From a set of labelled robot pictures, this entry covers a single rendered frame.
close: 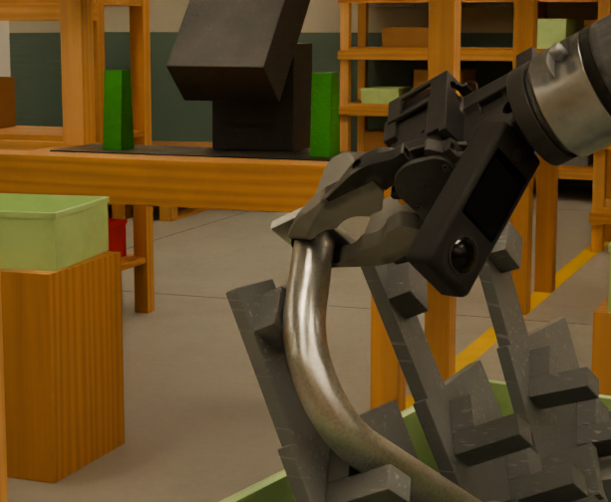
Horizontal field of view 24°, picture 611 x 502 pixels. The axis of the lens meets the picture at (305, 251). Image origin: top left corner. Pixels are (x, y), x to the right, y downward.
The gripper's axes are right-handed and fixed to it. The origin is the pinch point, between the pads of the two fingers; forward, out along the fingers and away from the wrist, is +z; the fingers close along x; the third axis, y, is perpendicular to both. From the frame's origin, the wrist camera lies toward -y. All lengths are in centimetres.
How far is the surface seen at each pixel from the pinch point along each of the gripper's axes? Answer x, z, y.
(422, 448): -35.8, 17.8, 11.3
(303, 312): 0.7, 0.0, -6.6
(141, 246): -239, 347, 379
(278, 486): -15.5, 16.4, -5.6
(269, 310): 1.0, 3.1, -5.1
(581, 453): -35.3, -0.1, 3.4
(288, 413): -3.9, 4.8, -10.4
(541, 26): -521, 305, 809
